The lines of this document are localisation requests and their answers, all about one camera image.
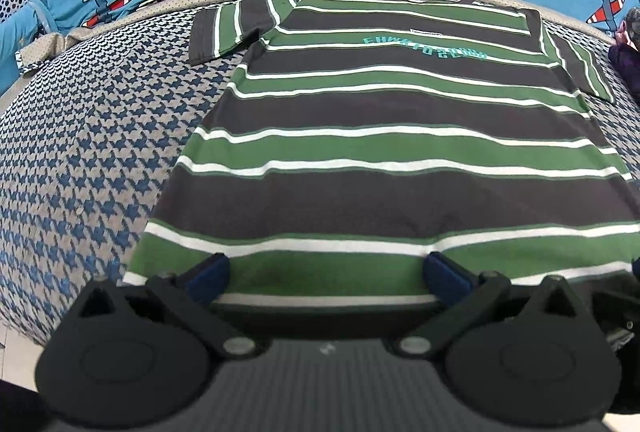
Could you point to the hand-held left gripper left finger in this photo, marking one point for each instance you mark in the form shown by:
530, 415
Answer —
210, 273

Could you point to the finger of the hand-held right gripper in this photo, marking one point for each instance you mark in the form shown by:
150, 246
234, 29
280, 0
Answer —
617, 307

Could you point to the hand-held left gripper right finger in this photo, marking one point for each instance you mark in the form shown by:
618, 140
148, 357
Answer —
442, 276

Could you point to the green grey striped t-shirt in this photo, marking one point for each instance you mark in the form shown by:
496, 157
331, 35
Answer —
400, 136

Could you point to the blue houndstooth mattress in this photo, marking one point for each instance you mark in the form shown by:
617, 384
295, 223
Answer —
100, 136

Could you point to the grey patterned garment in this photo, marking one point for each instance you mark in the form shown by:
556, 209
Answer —
631, 26

